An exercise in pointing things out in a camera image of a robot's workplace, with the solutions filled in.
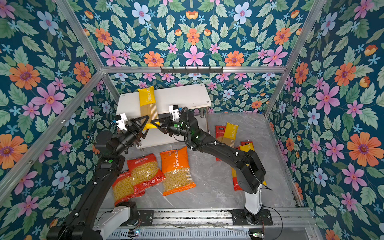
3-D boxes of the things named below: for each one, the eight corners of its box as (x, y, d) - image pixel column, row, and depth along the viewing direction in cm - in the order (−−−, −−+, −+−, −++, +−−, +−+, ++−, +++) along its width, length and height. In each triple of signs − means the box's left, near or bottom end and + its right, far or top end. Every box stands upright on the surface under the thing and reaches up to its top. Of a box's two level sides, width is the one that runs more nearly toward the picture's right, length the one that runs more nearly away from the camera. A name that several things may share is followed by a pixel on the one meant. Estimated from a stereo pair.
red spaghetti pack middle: (236, 193, 84) (237, 191, 81) (230, 180, 88) (231, 178, 86) (241, 191, 84) (242, 189, 82) (235, 178, 89) (236, 176, 86)
